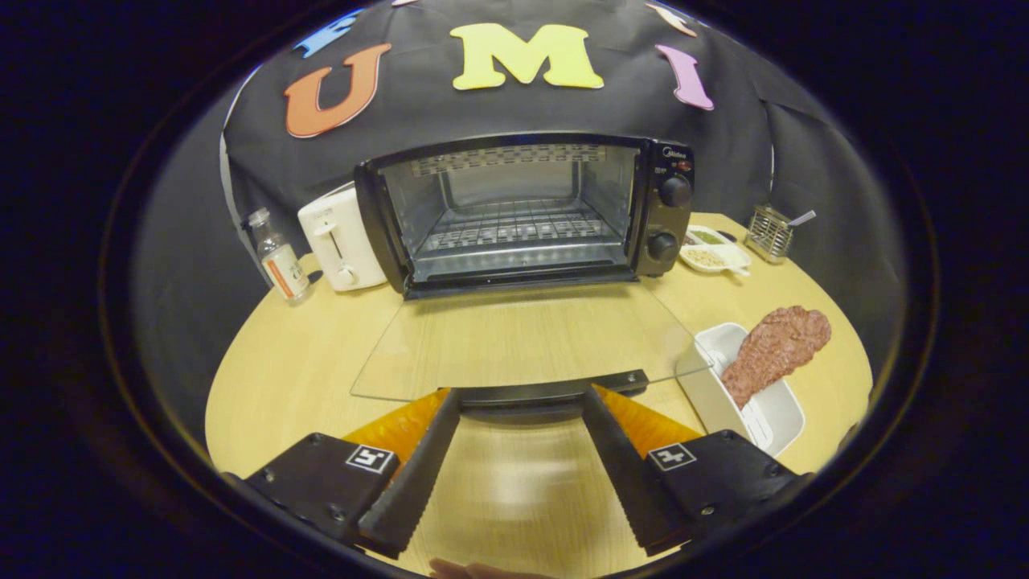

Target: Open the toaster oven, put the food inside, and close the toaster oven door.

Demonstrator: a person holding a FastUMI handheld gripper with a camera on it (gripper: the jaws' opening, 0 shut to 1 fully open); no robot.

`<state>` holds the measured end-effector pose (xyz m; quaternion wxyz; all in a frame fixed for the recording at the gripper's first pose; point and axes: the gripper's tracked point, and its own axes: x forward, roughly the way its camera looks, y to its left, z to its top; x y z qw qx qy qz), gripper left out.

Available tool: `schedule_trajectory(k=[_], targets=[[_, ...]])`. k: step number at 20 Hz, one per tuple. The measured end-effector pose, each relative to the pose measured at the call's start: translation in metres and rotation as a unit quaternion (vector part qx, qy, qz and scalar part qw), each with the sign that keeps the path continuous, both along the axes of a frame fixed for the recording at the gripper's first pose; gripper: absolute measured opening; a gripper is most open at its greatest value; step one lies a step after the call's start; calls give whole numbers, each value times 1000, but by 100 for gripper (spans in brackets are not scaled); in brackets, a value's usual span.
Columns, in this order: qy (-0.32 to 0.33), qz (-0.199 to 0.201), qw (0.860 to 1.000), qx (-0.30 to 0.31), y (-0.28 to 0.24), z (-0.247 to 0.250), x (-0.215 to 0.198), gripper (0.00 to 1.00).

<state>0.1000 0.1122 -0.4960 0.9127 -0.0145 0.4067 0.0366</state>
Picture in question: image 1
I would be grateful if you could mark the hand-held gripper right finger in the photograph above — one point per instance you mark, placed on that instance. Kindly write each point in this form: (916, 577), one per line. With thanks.
(627, 482)

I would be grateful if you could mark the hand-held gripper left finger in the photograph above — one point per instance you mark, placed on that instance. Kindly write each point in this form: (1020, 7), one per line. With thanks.
(414, 482)

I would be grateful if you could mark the reddish brown meat piece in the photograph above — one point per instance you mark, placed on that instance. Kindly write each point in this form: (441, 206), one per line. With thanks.
(772, 346)

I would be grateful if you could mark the black toaster oven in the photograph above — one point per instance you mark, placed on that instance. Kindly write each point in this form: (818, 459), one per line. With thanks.
(675, 233)

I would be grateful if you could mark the white bread toaster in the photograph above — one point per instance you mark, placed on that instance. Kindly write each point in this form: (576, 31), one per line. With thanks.
(342, 241)

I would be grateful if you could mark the metal oven rack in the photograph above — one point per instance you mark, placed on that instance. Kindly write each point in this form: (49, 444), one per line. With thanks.
(514, 229)

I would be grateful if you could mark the white rectangular tray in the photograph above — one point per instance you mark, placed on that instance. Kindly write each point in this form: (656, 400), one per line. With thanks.
(776, 414)

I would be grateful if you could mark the white divided dish of beans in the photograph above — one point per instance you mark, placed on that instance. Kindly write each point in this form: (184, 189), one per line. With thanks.
(711, 257)

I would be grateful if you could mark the clear bottle with orange label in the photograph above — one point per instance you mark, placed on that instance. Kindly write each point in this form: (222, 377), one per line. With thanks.
(283, 269)

